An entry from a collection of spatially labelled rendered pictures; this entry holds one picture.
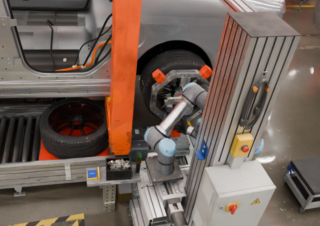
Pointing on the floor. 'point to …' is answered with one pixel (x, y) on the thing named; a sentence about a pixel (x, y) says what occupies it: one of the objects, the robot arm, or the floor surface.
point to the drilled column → (109, 198)
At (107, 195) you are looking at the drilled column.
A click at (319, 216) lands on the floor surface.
